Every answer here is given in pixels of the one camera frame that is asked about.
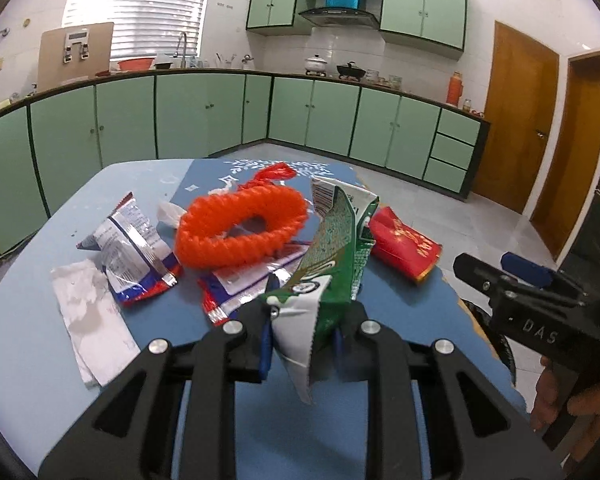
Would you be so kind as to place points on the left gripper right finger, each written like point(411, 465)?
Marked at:
point(431, 413)

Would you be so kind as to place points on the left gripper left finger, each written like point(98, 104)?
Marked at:
point(170, 411)

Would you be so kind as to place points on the red silver snack wrapper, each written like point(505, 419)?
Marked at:
point(225, 290)

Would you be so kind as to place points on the green white snack bag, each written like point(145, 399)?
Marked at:
point(310, 305)

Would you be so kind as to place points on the red cigarette pack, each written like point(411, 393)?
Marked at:
point(401, 247)

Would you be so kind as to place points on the silver blue snack wrapper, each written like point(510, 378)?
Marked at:
point(137, 262)

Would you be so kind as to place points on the white tissue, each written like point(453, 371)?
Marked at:
point(102, 343)

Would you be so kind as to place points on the green lower kitchen cabinets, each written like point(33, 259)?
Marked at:
point(54, 142)

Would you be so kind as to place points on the silver kitchen faucet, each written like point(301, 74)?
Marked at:
point(181, 49)

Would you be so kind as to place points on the right hand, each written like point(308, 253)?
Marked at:
point(553, 393)

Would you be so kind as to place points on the wooden door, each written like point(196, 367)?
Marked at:
point(575, 157)
point(520, 108)

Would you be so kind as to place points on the blue table mat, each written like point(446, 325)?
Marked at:
point(278, 436)

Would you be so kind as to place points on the orange thermos flask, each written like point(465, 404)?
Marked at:
point(455, 89)

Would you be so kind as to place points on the white cooking pot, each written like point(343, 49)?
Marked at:
point(315, 66)

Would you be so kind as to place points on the black wok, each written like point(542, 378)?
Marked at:
point(350, 71)

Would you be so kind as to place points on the red plastic basin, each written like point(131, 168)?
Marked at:
point(135, 64)

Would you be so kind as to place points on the brown cardboard box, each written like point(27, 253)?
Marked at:
point(73, 53)

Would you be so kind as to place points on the range hood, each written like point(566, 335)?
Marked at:
point(341, 13)

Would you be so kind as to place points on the white window blinds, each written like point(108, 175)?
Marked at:
point(142, 27)

